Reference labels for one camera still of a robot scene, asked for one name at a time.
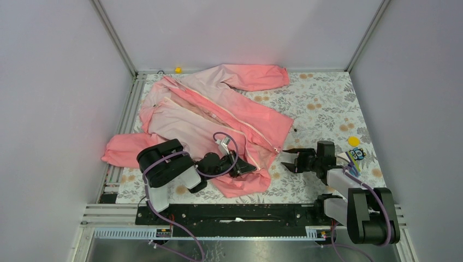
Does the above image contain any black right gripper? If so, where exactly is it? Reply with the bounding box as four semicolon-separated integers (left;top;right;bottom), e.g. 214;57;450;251
282;148;321;174

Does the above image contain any yellow round disc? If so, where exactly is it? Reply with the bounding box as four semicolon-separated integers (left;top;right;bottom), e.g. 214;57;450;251
348;136;361;147

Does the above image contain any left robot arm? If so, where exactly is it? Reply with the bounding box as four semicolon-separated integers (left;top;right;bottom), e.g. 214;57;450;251
136;138;257;224

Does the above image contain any cartoon sticker toy block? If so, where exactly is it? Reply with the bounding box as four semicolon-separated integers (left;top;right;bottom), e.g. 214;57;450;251
337;147;366;172

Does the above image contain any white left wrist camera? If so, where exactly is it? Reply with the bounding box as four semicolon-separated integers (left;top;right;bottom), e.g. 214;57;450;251
216;136;231;155

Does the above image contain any floral patterned table mat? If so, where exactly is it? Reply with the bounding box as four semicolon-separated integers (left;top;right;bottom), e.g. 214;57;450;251
115;72;392;205

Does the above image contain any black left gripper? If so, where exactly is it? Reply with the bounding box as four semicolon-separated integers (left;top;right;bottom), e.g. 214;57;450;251
206;150;256;180

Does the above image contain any pink zip-up jacket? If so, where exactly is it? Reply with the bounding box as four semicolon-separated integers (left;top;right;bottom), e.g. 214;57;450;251
102;64;293;198

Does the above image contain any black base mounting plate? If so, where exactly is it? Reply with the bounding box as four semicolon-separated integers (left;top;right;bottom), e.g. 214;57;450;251
135;204;334;232

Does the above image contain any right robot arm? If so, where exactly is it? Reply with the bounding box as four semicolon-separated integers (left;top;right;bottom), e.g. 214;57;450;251
283;141;400;246

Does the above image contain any grey slotted cable duct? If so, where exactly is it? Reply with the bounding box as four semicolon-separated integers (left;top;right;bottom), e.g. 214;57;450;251
94;227;325;241

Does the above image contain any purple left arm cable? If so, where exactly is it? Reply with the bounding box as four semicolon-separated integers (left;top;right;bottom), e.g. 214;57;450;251
141;132;240;262

